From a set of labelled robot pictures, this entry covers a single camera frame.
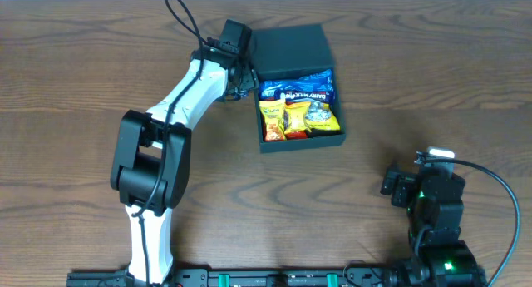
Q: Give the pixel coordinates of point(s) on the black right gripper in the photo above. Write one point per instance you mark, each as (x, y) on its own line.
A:
(404, 185)

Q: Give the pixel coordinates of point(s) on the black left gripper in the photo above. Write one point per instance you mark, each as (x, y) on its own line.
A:
(245, 80)

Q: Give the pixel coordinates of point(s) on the orange yellow snack packet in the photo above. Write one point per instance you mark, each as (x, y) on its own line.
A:
(273, 114)

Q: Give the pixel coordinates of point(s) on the small yellow biscuit packet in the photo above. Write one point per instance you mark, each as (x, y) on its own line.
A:
(295, 117)

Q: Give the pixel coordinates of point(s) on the red Hacks candy bag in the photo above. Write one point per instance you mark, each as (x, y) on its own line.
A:
(296, 135)

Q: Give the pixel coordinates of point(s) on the blue cookie roll pack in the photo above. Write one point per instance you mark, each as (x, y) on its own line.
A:
(317, 82)

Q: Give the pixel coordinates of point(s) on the yellow Hacks candy bag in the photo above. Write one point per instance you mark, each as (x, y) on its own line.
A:
(320, 119)

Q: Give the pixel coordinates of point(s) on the dark blue wafer packet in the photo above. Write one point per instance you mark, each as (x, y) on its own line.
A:
(298, 96)

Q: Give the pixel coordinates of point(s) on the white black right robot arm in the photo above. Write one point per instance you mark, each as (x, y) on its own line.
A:
(434, 208)

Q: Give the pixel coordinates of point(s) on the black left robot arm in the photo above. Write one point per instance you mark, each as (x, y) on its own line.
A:
(151, 165)

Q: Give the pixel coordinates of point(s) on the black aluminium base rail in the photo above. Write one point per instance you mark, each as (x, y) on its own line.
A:
(354, 276)

